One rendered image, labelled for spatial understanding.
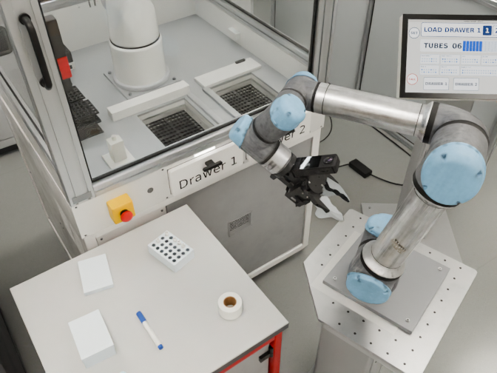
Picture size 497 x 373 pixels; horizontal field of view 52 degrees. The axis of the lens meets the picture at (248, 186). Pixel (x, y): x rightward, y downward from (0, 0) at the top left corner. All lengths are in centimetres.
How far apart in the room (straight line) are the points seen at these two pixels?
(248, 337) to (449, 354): 120
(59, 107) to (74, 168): 20
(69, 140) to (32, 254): 144
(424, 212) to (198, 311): 72
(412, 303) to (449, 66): 93
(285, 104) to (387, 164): 212
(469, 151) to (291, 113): 37
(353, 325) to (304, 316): 92
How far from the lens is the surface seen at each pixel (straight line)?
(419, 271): 169
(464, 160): 108
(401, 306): 159
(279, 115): 115
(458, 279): 172
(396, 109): 122
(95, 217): 170
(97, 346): 148
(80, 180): 159
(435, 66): 208
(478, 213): 308
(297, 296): 250
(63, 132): 148
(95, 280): 165
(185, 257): 162
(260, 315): 153
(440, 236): 283
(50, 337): 159
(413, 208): 119
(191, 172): 175
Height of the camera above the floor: 205
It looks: 44 degrees down
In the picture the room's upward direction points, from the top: 1 degrees counter-clockwise
